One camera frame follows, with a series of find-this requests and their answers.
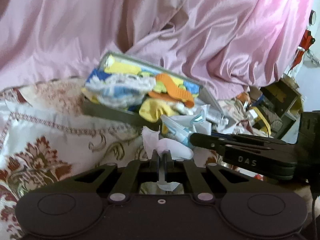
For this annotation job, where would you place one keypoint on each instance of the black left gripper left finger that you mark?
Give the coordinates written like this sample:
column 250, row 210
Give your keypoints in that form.
column 133, row 176

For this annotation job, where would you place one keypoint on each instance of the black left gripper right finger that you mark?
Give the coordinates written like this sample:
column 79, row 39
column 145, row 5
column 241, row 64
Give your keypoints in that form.
column 185, row 172

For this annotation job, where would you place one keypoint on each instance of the white face mask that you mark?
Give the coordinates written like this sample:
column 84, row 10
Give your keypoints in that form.
column 177, row 150

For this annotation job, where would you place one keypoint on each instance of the yellow sock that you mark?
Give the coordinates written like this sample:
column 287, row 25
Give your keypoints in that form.
column 151, row 111

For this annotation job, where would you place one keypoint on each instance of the orange sock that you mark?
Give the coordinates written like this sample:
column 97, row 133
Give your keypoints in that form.
column 167, row 90

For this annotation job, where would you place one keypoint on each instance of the white patterned sock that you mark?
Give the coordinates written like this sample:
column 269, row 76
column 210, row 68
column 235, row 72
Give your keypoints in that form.
column 120, row 90

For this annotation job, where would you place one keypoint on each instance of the grey socks pair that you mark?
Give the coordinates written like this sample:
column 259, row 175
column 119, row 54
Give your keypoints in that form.
column 202, row 119

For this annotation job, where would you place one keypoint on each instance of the wooden shelf unit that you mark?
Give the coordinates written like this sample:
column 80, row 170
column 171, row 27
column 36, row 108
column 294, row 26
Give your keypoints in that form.
column 284, row 99

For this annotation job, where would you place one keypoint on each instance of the orange plush toy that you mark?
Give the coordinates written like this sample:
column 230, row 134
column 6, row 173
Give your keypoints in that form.
column 244, row 97

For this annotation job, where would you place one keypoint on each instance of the grey tray with cartoon liner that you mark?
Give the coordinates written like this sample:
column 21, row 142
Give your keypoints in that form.
column 116, row 63

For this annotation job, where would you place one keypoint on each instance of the floral bed sheet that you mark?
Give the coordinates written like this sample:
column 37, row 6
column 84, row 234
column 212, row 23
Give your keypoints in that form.
column 46, row 138

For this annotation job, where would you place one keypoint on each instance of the red orange hanging cloth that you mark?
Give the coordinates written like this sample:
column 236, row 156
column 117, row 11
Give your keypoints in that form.
column 307, row 41

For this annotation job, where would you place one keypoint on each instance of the pink satin curtain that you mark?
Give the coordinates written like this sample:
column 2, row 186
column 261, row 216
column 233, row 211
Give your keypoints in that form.
column 229, row 45

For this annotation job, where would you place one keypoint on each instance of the black wire basket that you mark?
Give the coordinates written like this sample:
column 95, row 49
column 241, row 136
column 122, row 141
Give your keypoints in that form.
column 273, row 120

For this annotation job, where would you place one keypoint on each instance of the round wall clock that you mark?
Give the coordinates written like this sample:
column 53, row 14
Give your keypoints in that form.
column 312, row 17

